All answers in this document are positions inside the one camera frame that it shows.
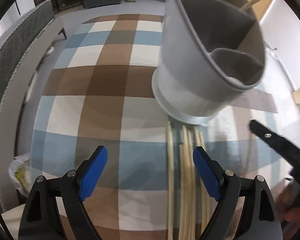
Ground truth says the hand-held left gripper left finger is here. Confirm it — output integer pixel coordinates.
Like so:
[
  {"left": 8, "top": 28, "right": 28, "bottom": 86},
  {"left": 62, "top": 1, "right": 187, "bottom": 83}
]
[{"left": 18, "top": 145, "right": 108, "bottom": 240}]

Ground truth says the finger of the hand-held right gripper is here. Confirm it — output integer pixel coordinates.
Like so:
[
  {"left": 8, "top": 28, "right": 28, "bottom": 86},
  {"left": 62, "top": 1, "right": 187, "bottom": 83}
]
[{"left": 249, "top": 119, "right": 300, "bottom": 167}]

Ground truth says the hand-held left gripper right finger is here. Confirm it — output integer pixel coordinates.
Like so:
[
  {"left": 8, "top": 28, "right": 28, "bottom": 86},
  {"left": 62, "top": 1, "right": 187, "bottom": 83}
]
[{"left": 193, "top": 147, "right": 283, "bottom": 240}]

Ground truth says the bunch of wooden chopsticks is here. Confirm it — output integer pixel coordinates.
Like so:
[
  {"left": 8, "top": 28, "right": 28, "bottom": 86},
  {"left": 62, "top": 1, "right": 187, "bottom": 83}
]
[{"left": 166, "top": 121, "right": 212, "bottom": 240}]

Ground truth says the grey utensil holder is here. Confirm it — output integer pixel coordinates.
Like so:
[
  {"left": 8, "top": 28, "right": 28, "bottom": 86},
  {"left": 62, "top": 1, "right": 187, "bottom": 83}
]
[{"left": 151, "top": 0, "right": 267, "bottom": 125}]

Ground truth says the beige waste bin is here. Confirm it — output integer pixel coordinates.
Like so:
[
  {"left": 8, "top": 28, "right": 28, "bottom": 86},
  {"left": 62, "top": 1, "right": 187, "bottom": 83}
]
[{"left": 292, "top": 86, "right": 300, "bottom": 104}]

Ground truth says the checked tablecloth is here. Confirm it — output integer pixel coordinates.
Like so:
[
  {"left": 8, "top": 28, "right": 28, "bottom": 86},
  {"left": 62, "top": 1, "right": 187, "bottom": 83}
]
[{"left": 31, "top": 14, "right": 278, "bottom": 240}]

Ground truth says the white plastic bag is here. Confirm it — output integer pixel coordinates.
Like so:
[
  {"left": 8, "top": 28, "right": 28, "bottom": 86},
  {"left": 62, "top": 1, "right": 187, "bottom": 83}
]
[{"left": 9, "top": 152, "right": 32, "bottom": 195}]

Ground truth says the white slipper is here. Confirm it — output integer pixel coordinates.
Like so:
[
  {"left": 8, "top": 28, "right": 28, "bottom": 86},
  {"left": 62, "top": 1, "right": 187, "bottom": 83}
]
[{"left": 44, "top": 45, "right": 56, "bottom": 57}]

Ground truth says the wooden door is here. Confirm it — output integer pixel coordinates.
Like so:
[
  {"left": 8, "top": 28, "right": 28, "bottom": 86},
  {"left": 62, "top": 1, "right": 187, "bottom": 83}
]
[{"left": 191, "top": 0, "right": 277, "bottom": 28}]

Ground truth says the wooden spoon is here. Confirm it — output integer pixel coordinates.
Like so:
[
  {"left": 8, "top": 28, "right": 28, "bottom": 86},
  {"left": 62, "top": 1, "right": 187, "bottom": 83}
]
[{"left": 239, "top": 0, "right": 266, "bottom": 12}]

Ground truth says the grey quilted bed headboard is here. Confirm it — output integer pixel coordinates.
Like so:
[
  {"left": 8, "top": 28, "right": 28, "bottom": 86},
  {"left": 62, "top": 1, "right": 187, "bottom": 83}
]
[{"left": 0, "top": 0, "right": 54, "bottom": 205}]

